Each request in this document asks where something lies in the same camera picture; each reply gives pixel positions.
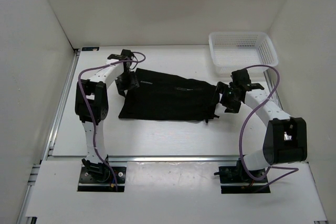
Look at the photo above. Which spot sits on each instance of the black shorts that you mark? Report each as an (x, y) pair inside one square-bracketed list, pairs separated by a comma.
[(168, 97)]

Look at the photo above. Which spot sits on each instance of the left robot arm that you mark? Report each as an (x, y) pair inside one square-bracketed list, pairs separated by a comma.
[(92, 106)]

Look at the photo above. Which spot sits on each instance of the white plastic mesh basket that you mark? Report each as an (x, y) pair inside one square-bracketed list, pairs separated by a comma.
[(231, 51)]

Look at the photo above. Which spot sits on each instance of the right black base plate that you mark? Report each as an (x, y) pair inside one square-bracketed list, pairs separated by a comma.
[(234, 180)]

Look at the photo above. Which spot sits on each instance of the small dark label sticker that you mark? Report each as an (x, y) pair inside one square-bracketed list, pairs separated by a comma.
[(90, 48)]

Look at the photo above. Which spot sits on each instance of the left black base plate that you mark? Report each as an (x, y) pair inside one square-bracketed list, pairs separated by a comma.
[(91, 182)]

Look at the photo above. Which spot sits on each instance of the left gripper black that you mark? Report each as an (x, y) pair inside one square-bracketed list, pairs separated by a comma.
[(133, 85)]

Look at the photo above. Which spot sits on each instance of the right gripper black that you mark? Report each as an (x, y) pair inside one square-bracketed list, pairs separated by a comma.
[(222, 88)]

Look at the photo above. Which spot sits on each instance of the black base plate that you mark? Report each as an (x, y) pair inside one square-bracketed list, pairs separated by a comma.
[(234, 180), (91, 182)]

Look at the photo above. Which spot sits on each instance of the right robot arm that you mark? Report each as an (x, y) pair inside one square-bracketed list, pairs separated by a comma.
[(285, 138)]

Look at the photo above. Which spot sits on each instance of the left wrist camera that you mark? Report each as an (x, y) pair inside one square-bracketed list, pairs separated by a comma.
[(124, 55)]

